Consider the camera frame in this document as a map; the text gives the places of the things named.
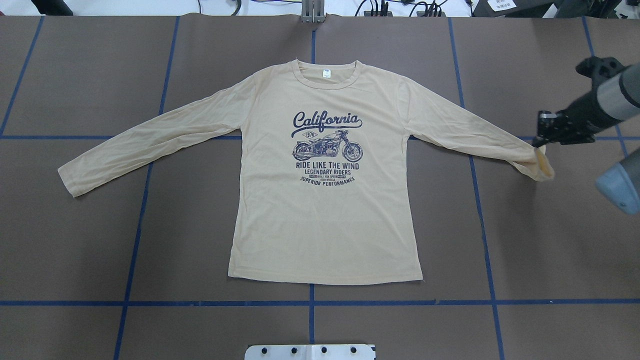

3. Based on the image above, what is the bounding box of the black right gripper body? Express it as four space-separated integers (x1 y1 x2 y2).
555 90 617 145

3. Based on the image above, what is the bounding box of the beige long-sleeve printed shirt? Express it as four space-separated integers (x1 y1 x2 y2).
58 59 554 286

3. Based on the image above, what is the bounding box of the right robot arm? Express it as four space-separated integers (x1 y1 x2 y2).
532 56 640 215

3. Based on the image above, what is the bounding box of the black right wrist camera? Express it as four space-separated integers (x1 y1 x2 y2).
574 55 627 91

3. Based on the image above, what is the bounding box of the aluminium frame post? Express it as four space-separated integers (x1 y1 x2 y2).
301 0 326 24

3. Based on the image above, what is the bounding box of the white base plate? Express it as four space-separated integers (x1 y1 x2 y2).
244 343 377 360

